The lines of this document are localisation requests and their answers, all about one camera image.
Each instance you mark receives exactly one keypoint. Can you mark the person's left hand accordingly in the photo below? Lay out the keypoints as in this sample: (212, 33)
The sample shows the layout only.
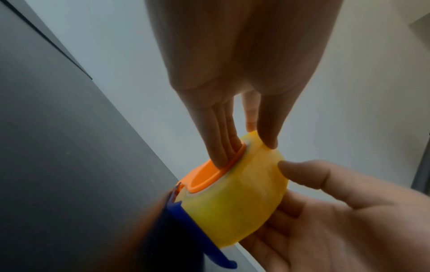
(242, 53)

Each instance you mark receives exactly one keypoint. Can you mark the yellow packing tape roll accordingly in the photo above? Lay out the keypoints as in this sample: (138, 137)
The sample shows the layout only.
(235, 199)

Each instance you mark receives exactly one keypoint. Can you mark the black furniture panel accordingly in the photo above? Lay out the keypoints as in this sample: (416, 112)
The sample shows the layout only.
(60, 159)

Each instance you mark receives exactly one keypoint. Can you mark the orange and blue tape dispenser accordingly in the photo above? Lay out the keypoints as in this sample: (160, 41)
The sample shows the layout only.
(205, 175)

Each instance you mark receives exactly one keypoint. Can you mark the dark grey panel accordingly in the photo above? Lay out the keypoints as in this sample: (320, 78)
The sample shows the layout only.
(422, 170)

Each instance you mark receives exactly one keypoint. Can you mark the person's right hand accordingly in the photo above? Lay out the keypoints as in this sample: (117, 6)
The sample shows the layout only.
(352, 233)

